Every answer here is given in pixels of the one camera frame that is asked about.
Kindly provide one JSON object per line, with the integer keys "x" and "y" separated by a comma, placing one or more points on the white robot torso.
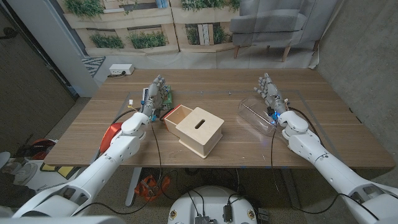
{"x": 211, "y": 202}

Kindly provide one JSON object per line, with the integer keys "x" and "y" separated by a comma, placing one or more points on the wooden drawer box with slot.
{"x": 200, "y": 130}

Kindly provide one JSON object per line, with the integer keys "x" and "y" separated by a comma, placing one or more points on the red object on floor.
{"x": 43, "y": 147}

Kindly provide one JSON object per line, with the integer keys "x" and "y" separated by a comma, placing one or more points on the yellow floor pad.
{"x": 65, "y": 171}

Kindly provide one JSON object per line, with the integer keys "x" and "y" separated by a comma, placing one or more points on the clear plastic clamshell container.
{"x": 255, "y": 113}

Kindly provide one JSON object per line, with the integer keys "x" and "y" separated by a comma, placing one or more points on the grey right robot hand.
{"x": 270, "y": 91}

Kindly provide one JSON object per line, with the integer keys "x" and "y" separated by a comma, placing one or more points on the white table leg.
{"x": 133, "y": 186}

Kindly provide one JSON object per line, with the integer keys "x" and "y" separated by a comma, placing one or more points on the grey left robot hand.
{"x": 154, "y": 96}

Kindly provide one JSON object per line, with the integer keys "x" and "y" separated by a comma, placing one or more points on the white power strip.
{"x": 121, "y": 69}

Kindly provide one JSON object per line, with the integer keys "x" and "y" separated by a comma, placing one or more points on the orange ribbon spool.
{"x": 109, "y": 135}

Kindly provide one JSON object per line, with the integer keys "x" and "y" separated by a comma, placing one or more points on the printed garden armchair backdrop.
{"x": 192, "y": 34}

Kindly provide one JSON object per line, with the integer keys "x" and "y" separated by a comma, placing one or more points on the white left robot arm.
{"x": 102, "y": 165}

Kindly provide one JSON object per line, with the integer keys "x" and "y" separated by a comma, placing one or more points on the black adapter on torso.
{"x": 227, "y": 213}

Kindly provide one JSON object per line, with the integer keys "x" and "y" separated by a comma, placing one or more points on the orange tool under table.
{"x": 149, "y": 188}

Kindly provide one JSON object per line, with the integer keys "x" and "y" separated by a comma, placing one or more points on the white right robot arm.
{"x": 329, "y": 168}

